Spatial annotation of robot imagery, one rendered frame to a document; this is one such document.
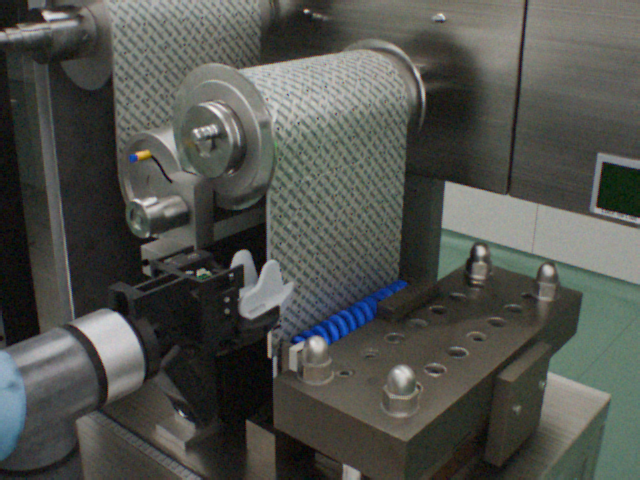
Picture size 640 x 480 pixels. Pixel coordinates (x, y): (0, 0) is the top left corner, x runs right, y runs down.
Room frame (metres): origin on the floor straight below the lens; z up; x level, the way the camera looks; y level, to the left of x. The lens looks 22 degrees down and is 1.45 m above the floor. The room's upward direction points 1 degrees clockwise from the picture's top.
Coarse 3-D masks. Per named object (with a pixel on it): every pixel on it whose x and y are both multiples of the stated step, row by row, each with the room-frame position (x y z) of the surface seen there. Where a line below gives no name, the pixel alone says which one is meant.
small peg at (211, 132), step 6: (210, 126) 0.71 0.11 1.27; (216, 126) 0.72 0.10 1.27; (192, 132) 0.70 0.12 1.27; (198, 132) 0.70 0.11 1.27; (204, 132) 0.70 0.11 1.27; (210, 132) 0.71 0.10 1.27; (216, 132) 0.71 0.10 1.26; (192, 138) 0.70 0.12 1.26; (198, 138) 0.70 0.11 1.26; (204, 138) 0.70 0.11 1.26; (210, 138) 0.71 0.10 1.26; (216, 138) 0.72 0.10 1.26
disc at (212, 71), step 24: (192, 72) 0.77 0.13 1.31; (216, 72) 0.75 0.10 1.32; (240, 72) 0.73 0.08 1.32; (264, 120) 0.71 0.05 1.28; (264, 144) 0.71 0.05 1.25; (192, 168) 0.77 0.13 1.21; (264, 168) 0.71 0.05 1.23; (216, 192) 0.75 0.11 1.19; (240, 192) 0.73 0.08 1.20; (264, 192) 0.71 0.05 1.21
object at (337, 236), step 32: (384, 160) 0.86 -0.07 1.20; (288, 192) 0.73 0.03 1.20; (320, 192) 0.77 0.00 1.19; (352, 192) 0.81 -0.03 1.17; (384, 192) 0.86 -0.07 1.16; (288, 224) 0.73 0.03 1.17; (320, 224) 0.77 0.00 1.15; (352, 224) 0.81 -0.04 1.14; (384, 224) 0.86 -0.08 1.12; (288, 256) 0.73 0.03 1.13; (320, 256) 0.77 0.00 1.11; (352, 256) 0.82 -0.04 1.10; (384, 256) 0.87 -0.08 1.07; (320, 288) 0.77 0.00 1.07; (352, 288) 0.82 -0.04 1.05; (288, 320) 0.73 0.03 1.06; (320, 320) 0.77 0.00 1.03
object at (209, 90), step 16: (192, 96) 0.77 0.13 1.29; (208, 96) 0.75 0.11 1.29; (224, 96) 0.74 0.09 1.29; (240, 96) 0.73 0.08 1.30; (240, 112) 0.73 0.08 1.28; (256, 128) 0.71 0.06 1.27; (256, 144) 0.71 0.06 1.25; (256, 160) 0.71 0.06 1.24; (224, 176) 0.74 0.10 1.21; (240, 176) 0.73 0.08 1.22; (224, 192) 0.74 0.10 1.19
